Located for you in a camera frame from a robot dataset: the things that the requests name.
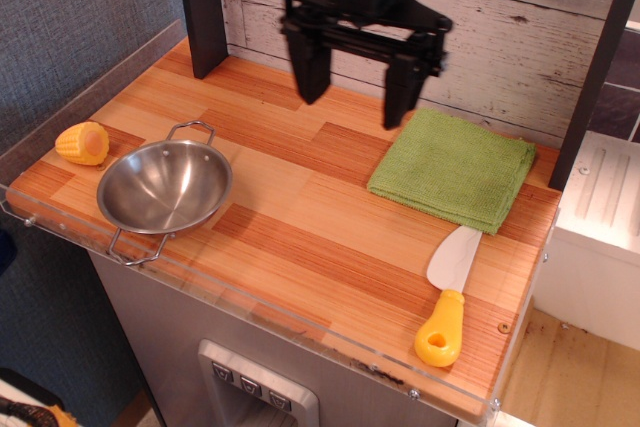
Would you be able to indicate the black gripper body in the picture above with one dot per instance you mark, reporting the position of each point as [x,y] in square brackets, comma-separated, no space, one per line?
[375,29]

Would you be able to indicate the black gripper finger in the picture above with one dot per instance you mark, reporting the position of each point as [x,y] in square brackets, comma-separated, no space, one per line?
[311,62]
[404,80]

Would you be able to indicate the green towel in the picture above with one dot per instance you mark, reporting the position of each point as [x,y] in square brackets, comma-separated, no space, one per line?
[454,170]

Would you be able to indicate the yellow toy corn cob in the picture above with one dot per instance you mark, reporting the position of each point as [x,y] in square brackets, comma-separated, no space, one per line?
[85,143]

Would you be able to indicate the clear acrylic table edge guard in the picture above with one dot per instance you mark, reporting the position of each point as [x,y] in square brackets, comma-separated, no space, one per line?
[341,272]

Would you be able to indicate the white toy sink unit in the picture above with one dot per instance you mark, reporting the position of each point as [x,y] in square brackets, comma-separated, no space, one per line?
[589,274]

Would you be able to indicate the grey toy fridge cabinet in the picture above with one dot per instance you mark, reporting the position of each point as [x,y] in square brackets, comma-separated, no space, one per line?
[165,327]

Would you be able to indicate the yellow object bottom left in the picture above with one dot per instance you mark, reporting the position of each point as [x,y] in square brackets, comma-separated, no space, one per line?
[39,416]

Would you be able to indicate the dark left shelf post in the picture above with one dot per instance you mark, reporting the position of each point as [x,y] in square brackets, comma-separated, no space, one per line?
[206,33]

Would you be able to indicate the dark shelf post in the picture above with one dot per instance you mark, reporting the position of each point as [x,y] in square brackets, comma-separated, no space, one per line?
[604,54]
[206,33]

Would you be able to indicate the stainless steel bowl with handles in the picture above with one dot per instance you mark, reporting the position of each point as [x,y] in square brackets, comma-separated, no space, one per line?
[166,187]

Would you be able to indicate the dark right shelf post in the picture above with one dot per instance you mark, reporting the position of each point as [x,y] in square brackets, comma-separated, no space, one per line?
[604,54]

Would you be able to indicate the toy knife yellow handle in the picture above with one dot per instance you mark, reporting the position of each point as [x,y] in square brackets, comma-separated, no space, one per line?
[438,342]

